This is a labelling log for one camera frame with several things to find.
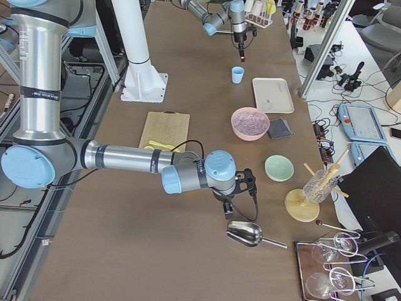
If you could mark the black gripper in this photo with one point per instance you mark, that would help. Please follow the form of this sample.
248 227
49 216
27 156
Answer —
240 37
222 197

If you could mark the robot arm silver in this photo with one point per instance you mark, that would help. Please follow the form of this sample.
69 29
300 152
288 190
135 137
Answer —
41 152
230 19

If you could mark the light blue cup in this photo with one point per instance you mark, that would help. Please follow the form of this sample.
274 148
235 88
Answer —
237 74

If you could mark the steel ice scoop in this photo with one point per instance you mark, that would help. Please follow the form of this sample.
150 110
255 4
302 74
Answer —
249 234

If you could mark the white cup rack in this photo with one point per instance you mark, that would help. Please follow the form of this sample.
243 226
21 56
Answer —
259 13

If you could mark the pink bowl with ice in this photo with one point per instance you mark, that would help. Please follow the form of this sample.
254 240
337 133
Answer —
249 123

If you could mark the cream plastic tray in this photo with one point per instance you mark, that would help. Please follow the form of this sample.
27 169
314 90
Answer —
272 95

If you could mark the mint green bowl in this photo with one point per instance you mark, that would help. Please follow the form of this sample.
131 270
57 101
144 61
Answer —
278 168

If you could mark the wooden glass stand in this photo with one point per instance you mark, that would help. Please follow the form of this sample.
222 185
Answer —
298 206

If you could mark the textured clear glass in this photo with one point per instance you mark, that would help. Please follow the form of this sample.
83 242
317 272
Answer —
314 191

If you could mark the yellow plastic knife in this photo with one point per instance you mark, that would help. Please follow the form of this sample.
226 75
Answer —
165 146

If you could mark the grey folded cloth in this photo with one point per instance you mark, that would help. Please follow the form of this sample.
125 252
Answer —
279 128

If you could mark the wooden cutting board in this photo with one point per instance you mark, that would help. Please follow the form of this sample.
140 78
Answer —
166 128

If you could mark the wine glass tray rack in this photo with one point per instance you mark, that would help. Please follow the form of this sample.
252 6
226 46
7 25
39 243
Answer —
324 267

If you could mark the teach pendant upper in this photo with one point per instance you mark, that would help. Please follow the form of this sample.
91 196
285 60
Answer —
360 123

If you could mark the teach pendant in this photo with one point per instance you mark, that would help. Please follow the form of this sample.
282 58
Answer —
361 150
360 123

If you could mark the teach pendant lower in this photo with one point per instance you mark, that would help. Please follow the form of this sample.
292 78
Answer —
361 150

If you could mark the black monitor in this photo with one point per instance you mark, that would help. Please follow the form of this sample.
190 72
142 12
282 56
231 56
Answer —
374 192

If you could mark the black phone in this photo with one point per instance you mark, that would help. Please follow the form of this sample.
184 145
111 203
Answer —
395 133

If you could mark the white camera pillar base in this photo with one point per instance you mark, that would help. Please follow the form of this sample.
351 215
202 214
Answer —
143 83

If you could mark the aluminium frame post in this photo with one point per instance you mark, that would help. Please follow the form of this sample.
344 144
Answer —
333 30

